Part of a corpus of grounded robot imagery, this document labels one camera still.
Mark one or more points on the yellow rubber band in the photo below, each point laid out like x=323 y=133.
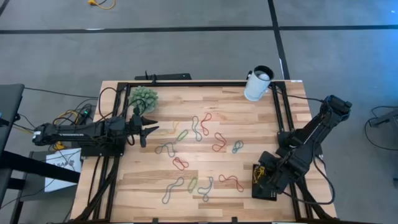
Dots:
x=260 y=175
x=258 y=170
x=256 y=180

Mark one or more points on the teal-grey rubber band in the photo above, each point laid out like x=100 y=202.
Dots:
x=206 y=188

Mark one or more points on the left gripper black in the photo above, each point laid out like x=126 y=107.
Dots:
x=134 y=127

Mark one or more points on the black controller box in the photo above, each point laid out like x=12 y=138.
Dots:
x=85 y=113

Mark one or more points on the orange rubber band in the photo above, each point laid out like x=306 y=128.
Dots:
x=174 y=127

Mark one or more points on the black aluminium table frame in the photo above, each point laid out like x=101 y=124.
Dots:
x=202 y=84

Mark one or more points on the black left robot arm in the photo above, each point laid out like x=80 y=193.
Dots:
x=77 y=134

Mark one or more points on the green artificial plant white pot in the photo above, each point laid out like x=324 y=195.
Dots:
x=144 y=96

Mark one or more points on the white paper sign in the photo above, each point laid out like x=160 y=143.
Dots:
x=59 y=177

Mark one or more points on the grey-green rubber band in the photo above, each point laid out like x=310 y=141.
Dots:
x=164 y=145

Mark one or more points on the grey floor device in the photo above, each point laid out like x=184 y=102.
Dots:
x=388 y=117

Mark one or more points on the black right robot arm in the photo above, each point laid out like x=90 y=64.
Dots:
x=314 y=124

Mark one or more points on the grey desk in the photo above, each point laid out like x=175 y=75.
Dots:
x=11 y=105

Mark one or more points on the teal figure-eight rubber band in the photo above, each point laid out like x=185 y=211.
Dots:
x=237 y=147

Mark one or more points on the long grey rubber band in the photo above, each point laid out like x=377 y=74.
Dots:
x=196 y=128
x=171 y=188

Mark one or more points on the white cylindrical cup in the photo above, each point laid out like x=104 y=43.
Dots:
x=255 y=88

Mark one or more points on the black desk beam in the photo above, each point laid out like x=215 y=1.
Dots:
x=37 y=166

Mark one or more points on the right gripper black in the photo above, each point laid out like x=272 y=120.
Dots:
x=280 y=174

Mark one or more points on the black perforated bin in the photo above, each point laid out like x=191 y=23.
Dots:
x=259 y=194

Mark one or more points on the black frame bracket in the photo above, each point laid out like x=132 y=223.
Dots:
x=155 y=220
x=234 y=220

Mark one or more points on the green rubber band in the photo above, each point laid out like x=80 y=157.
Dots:
x=182 y=135
x=190 y=188

